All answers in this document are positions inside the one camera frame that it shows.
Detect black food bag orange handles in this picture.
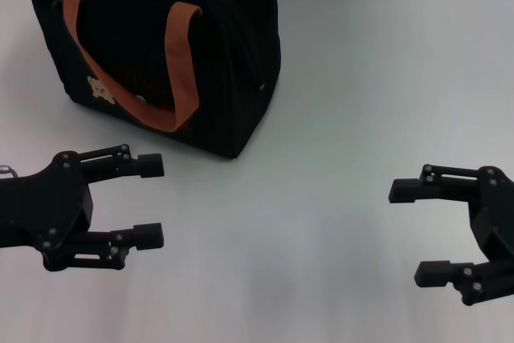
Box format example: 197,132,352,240
26,0,282,162

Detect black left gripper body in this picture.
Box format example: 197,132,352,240
0,152,96,271

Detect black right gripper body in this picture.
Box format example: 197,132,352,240
467,165,514,302

